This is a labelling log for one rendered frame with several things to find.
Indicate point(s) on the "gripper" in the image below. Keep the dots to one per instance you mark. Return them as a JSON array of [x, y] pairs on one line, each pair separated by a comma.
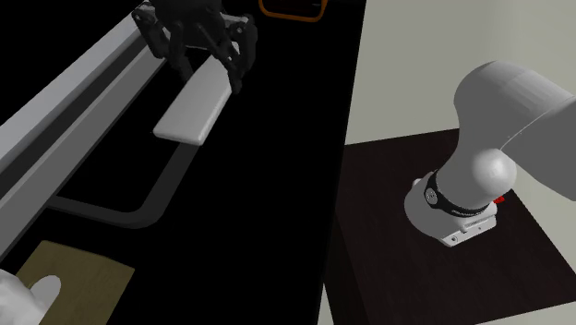
[[193, 13]]

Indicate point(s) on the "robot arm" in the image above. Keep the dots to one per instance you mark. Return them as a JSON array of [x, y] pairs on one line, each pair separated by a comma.
[[490, 112]]

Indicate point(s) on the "white flat oblong slab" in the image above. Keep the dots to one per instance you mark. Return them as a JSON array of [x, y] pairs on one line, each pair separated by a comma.
[[193, 108]]

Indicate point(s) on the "black tray with orange rim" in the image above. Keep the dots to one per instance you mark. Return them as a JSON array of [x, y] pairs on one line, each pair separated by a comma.
[[292, 18]]

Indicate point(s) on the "black sink with grey rim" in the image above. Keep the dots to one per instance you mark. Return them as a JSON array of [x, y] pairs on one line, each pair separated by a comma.
[[151, 211]]

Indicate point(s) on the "olive brown cutting board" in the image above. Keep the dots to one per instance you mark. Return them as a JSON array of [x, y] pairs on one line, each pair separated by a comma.
[[90, 288]]

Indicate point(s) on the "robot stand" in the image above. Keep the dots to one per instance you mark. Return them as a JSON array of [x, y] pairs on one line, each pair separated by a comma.
[[405, 279]]

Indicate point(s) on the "white rounded object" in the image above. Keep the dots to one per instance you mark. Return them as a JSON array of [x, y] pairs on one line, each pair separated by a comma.
[[18, 301]]

